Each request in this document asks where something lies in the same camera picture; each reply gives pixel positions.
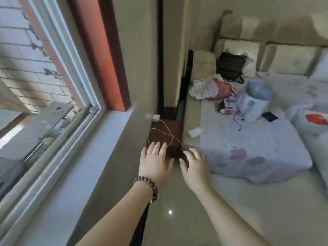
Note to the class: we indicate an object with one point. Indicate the person's left hand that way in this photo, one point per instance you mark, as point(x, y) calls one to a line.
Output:
point(153, 169)

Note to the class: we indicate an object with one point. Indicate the person's right hand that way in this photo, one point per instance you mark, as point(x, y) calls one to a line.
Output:
point(198, 174)

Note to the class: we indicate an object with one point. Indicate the person's left thumb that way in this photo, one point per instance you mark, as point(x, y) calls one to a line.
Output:
point(170, 166)

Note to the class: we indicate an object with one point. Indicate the person's right little finger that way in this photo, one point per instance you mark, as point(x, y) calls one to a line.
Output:
point(205, 160)

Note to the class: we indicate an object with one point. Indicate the person's left little finger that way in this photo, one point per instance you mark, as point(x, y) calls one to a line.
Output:
point(143, 153)

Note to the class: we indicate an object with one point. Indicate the person's right middle finger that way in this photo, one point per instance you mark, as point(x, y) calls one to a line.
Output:
point(194, 153)

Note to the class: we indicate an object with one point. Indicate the person's left middle finger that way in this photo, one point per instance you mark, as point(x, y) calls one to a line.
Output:
point(157, 149)

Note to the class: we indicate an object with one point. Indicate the person's right thumb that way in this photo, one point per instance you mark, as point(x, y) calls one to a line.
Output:
point(183, 166)

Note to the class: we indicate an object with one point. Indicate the person's right forearm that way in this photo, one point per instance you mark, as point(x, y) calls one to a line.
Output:
point(228, 217)

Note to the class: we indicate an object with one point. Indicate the person's left forearm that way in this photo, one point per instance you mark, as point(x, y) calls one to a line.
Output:
point(115, 217)

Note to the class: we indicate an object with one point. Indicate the white power adapter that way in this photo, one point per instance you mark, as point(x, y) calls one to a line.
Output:
point(195, 132)

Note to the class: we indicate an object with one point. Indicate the light blue floral blanket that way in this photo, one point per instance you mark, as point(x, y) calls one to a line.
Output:
point(256, 143)

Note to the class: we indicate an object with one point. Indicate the small printed cardboard box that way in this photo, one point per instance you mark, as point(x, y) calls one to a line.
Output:
point(228, 106)

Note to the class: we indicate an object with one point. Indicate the grey stone window sill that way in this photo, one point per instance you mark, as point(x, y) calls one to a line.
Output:
point(84, 163)

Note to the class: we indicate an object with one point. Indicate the red plastic bag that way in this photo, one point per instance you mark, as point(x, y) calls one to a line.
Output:
point(223, 89)

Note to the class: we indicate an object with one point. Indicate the white and blue appliance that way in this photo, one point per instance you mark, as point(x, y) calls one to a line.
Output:
point(252, 102)

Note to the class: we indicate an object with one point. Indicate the flat black phone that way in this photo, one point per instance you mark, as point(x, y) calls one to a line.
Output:
point(270, 116)

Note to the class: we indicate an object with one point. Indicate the pale bed sheet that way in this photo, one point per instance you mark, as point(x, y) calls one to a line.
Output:
point(269, 210)

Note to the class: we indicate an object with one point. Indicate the fluffy cream cushion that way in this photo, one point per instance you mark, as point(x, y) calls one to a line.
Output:
point(205, 62)

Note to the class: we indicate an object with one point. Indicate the black bag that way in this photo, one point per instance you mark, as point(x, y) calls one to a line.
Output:
point(230, 65)

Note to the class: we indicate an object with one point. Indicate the light blue pillow red print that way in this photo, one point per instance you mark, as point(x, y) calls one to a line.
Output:
point(311, 121)

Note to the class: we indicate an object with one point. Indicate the red window trim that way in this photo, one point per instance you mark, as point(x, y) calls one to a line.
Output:
point(102, 48)

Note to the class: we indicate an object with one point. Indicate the beige square cushion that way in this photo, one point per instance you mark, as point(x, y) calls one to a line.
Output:
point(252, 52)
point(290, 57)

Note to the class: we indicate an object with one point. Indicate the beige padded headboard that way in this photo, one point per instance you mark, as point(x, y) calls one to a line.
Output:
point(271, 25)

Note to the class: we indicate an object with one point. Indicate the white wall charger plug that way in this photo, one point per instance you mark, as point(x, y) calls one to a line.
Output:
point(153, 117)

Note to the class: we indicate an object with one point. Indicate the white window frame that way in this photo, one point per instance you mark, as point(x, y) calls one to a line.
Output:
point(76, 81)

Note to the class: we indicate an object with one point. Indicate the grey metal bracket outside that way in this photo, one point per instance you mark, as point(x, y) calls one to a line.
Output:
point(48, 120)

